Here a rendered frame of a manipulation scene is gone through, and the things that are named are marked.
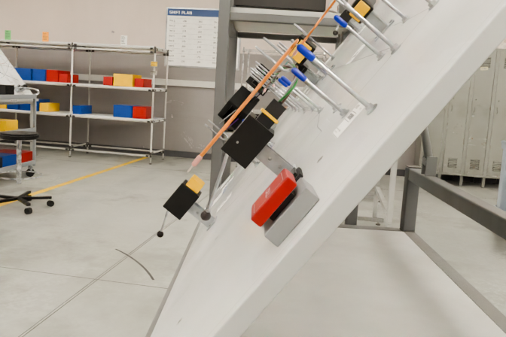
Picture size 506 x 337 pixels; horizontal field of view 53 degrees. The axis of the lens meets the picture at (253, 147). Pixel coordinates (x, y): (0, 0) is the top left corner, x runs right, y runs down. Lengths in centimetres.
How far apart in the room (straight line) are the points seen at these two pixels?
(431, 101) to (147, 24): 838
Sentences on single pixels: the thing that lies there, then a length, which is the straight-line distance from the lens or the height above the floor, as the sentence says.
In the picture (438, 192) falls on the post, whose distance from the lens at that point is 137.
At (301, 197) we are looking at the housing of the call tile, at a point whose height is 112.
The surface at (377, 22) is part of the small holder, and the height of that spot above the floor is 133.
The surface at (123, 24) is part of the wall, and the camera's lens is 890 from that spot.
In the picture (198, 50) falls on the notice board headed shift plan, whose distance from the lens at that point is 840.
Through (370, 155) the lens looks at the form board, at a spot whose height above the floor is 116.
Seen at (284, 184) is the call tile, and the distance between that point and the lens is 44.
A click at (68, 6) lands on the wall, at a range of 937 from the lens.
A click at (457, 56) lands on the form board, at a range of 43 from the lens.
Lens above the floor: 121
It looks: 7 degrees down
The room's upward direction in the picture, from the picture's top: 3 degrees clockwise
